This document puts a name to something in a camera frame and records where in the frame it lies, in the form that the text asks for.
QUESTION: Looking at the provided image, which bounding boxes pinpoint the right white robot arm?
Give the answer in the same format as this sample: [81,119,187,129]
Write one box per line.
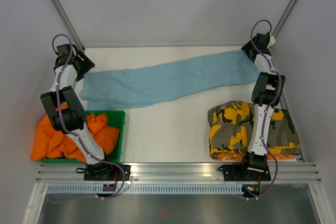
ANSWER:
[239,33,286,180]

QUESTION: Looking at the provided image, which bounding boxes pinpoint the light blue trousers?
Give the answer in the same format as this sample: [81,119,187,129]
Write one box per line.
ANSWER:
[79,50,259,110]

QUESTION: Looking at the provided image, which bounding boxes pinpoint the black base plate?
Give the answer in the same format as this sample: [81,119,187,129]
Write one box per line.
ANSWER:
[218,164,271,182]
[76,163,131,181]

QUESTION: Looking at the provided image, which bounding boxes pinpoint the aluminium mounting rail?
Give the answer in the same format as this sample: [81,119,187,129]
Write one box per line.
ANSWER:
[35,162,321,184]

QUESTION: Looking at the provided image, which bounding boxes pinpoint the green plastic bin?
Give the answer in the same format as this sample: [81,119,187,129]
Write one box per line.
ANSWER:
[38,110,127,162]

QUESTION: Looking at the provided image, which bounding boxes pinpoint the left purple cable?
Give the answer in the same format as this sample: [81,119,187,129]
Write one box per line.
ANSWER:
[46,34,126,204]

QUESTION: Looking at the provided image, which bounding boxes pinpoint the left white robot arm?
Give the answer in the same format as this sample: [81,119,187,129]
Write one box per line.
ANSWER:
[40,44,114,180]

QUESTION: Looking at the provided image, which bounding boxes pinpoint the camouflage folded trousers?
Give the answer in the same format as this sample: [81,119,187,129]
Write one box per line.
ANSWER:
[207,101,300,159]

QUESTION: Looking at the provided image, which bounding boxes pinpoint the slotted white cable duct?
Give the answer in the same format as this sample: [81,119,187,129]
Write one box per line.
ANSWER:
[47,183,243,195]

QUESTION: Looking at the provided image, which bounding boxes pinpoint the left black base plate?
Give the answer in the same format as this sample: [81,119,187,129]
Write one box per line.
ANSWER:
[76,163,131,181]

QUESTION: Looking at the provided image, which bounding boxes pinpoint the orange patterned folded trousers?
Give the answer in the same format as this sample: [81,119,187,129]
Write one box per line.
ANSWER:
[211,153,296,162]

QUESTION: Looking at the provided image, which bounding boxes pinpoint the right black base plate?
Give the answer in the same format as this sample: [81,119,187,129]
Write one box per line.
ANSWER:
[218,164,271,182]

